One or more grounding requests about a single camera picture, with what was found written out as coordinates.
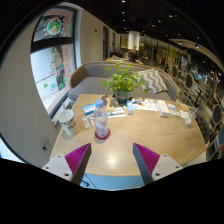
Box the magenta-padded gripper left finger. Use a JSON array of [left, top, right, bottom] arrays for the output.
[[42, 143, 93, 186]]

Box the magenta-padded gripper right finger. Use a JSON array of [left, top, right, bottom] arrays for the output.
[[132, 143, 184, 186]]

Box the clear blue-capped water bottle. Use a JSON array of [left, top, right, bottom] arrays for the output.
[[93, 98, 110, 138]]

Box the white printed paper cup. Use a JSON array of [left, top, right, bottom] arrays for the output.
[[57, 109, 78, 137]]

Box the pill blister pack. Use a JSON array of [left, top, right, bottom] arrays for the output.
[[81, 114, 96, 129]]

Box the flat round red coaster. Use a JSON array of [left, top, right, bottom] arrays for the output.
[[94, 128, 112, 141]]

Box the white paper napkin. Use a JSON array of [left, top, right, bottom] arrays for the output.
[[179, 109, 189, 120]]

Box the long white box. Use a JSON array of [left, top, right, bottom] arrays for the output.
[[155, 99, 171, 118]]

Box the grey tufted armchair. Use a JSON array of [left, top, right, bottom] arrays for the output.
[[194, 108, 214, 144]]

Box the flat blue white box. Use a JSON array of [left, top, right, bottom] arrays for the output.
[[82, 103, 96, 116]]

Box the printed paper leaflet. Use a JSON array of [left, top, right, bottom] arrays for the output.
[[133, 97, 158, 112]]

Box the small blue white carton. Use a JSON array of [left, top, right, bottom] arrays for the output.
[[125, 99, 135, 115]]

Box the white green tube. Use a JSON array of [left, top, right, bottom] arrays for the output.
[[108, 106, 128, 118]]

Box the grey white chevron cushion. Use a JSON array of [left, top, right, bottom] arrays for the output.
[[138, 68, 168, 95]]

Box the grey curved sofa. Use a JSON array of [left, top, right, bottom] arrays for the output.
[[68, 60, 180, 103]]

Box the group of dining chairs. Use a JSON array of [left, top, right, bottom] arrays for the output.
[[168, 63, 224, 161]]

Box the green potted plant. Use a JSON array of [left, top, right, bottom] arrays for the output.
[[102, 62, 148, 103]]

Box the window with festive decals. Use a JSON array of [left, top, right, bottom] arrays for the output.
[[29, 7, 78, 118]]

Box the person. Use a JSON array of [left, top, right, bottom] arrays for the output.
[[127, 49, 144, 64]]

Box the group of ceiling lights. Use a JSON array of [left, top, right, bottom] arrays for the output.
[[119, 0, 201, 48]]

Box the white wall outlet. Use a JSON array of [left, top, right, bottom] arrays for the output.
[[39, 138, 53, 154]]

